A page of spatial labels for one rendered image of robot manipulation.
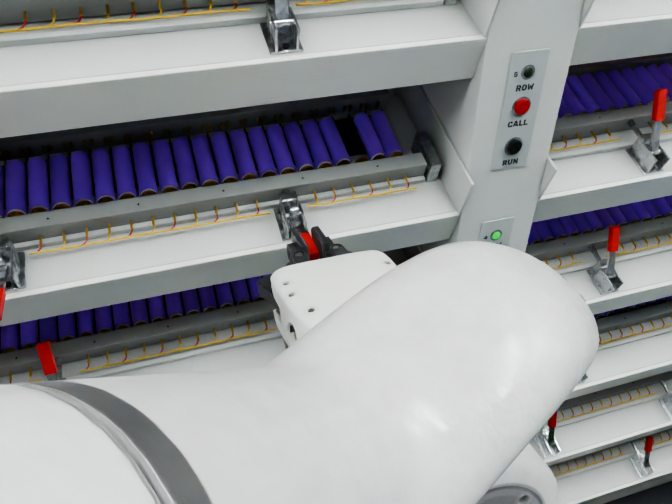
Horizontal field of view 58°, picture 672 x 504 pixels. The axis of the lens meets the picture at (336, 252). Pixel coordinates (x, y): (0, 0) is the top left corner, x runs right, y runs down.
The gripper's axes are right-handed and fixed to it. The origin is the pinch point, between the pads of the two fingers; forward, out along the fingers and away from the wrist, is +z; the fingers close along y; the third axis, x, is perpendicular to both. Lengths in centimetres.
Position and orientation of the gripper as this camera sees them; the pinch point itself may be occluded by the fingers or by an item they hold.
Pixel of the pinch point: (311, 251)
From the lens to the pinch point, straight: 55.6
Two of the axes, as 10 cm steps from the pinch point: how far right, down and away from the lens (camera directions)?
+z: -3.0, -4.2, 8.6
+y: 9.5, -1.8, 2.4
